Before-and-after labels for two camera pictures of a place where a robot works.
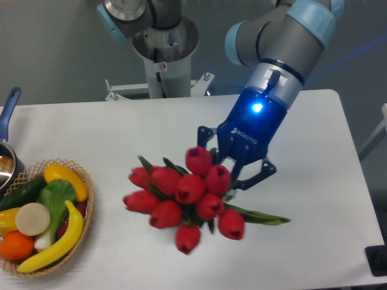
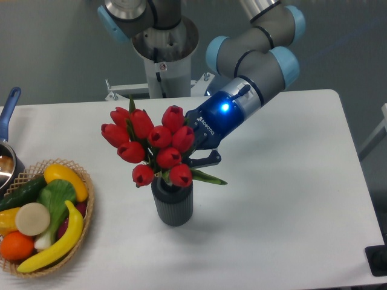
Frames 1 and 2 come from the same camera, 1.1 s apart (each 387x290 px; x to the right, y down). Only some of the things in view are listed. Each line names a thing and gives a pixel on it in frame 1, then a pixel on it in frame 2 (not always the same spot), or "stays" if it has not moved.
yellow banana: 66,245 stays
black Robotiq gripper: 245,136 -> 213,120
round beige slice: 32,219 stays
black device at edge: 377,259 stays
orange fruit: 15,246 stays
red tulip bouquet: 185,199 -> 165,148
